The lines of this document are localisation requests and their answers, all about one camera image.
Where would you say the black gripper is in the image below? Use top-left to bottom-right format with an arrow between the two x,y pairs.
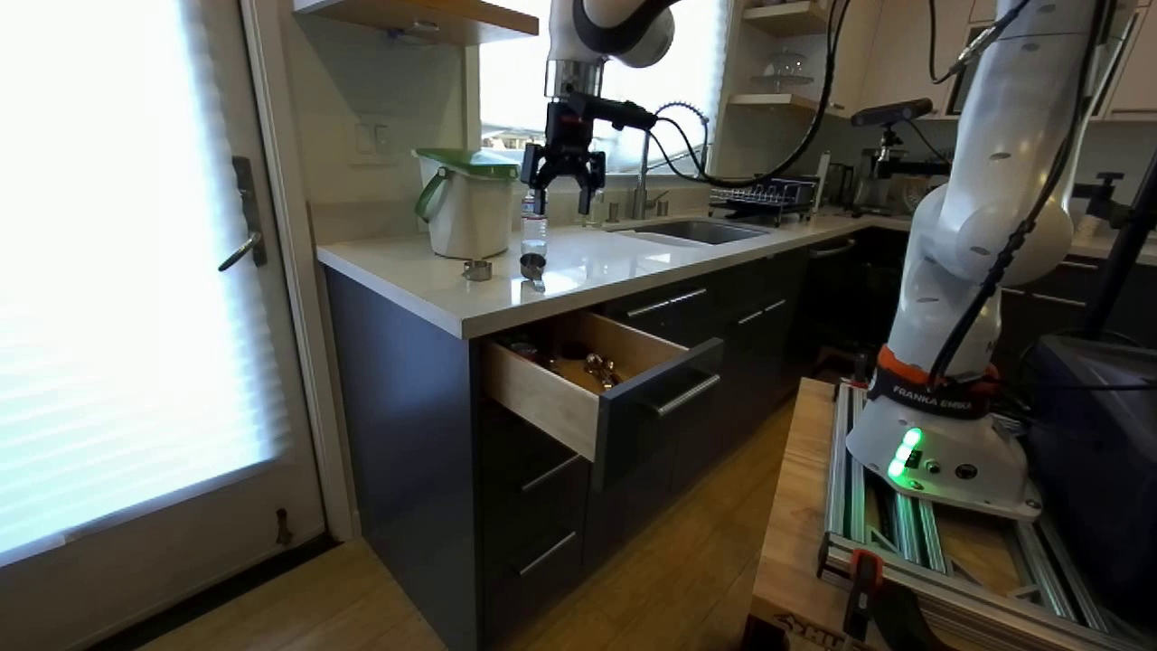
518,99 -> 611,220

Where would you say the clear plastic water bottle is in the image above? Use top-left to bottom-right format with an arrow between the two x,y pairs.
518,182 -> 553,282

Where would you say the metal sink faucet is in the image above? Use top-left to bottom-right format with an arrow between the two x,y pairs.
626,124 -> 671,225

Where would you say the white bin with green lid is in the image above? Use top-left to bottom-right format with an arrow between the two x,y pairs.
412,146 -> 525,263

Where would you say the kitchen sink basin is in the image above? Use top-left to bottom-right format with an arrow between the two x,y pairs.
633,214 -> 772,249

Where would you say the bright kitchen window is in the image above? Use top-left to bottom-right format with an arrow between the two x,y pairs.
478,0 -> 735,186

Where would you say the black dish rack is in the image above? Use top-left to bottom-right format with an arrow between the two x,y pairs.
720,175 -> 827,229

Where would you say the wooden drawer with grey front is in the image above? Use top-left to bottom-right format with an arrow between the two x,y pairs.
482,309 -> 729,490

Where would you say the dark grey counter cabinet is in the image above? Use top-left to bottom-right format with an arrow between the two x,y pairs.
322,247 -> 898,651

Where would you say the white glass door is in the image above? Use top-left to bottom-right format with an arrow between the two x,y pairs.
0,0 -> 332,651

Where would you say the red black clamp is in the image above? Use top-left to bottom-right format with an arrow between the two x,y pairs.
842,549 -> 918,651

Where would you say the black stand pole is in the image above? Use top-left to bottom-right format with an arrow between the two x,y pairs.
1082,157 -> 1157,345

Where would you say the dark blue box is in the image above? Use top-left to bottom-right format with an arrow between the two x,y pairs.
1024,334 -> 1157,630

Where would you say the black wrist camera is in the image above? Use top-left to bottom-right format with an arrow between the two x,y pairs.
584,99 -> 663,135

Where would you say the long silver cabinet handle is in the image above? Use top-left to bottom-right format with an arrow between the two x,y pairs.
620,286 -> 713,323

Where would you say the wooden wall shelf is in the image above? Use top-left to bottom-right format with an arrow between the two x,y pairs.
290,0 -> 542,51

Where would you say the short silver cabinet handle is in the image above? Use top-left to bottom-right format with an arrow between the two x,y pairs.
518,452 -> 584,497
735,298 -> 799,329
518,530 -> 583,580

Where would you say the white open wall shelf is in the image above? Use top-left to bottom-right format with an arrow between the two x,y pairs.
724,0 -> 847,118

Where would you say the silver drawer handle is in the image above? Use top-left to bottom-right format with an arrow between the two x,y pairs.
651,368 -> 724,420

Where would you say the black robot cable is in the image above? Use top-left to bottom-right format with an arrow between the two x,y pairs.
642,0 -> 854,192
934,0 -> 1131,382

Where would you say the metal door lever handle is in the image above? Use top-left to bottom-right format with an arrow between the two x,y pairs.
214,152 -> 272,275

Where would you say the black camera on stand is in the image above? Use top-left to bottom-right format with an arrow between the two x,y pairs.
847,99 -> 940,214

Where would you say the aluminium frame robot cart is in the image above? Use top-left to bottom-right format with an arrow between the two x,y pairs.
745,372 -> 1157,651

